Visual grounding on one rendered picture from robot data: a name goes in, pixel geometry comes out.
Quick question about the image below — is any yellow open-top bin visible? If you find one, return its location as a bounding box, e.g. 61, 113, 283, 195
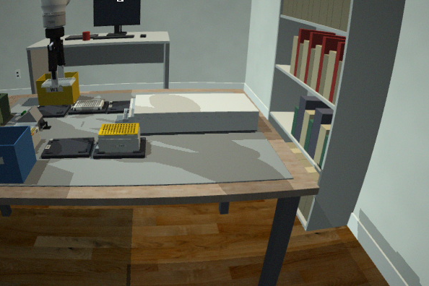
36, 71, 79, 105

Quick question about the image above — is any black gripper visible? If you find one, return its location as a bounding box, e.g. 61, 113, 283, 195
45, 27, 66, 88

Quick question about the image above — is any blue open-top bin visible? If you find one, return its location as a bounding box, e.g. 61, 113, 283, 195
0, 126, 37, 183

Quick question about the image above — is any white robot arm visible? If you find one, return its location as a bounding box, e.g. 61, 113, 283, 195
40, 0, 70, 29

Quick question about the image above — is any large grey bench mat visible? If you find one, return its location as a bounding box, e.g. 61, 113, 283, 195
0, 111, 293, 186

